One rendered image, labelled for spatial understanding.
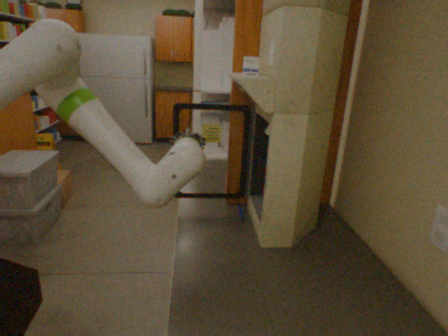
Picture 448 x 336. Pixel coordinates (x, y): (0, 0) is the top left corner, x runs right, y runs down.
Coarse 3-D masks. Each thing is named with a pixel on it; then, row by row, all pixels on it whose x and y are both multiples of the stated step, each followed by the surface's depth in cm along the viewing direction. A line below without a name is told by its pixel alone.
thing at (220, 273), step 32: (192, 224) 130; (224, 224) 131; (320, 224) 135; (192, 256) 109; (224, 256) 110; (256, 256) 111; (288, 256) 112; (320, 256) 113; (352, 256) 114; (192, 288) 94; (224, 288) 95; (256, 288) 96; (288, 288) 97; (320, 288) 97; (352, 288) 98; (384, 288) 99; (192, 320) 83; (224, 320) 84; (256, 320) 84; (288, 320) 85; (320, 320) 85; (352, 320) 86; (384, 320) 86; (416, 320) 87
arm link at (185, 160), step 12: (180, 144) 93; (192, 144) 93; (168, 156) 93; (180, 156) 91; (192, 156) 91; (204, 156) 95; (168, 168) 92; (180, 168) 91; (192, 168) 91; (168, 180) 92; (180, 180) 93
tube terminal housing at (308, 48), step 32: (288, 32) 94; (320, 32) 96; (288, 64) 97; (320, 64) 100; (288, 96) 100; (320, 96) 106; (288, 128) 103; (320, 128) 112; (288, 160) 107; (320, 160) 119; (288, 192) 111; (320, 192) 127; (256, 224) 125; (288, 224) 115
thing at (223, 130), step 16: (192, 112) 130; (208, 112) 130; (224, 112) 131; (240, 112) 131; (192, 128) 132; (208, 128) 132; (224, 128) 133; (240, 128) 133; (208, 144) 134; (224, 144) 135; (240, 144) 136; (208, 160) 137; (224, 160) 137; (240, 160) 138; (208, 176) 139; (224, 176) 139; (192, 192) 140; (208, 192) 141; (224, 192) 142
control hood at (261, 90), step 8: (232, 80) 127; (240, 80) 97; (248, 80) 98; (256, 80) 98; (264, 80) 98; (272, 80) 98; (248, 88) 98; (256, 88) 99; (264, 88) 99; (272, 88) 99; (256, 96) 99; (264, 96) 100; (272, 96) 100; (256, 104) 105; (264, 104) 100; (272, 104) 100; (272, 112) 101
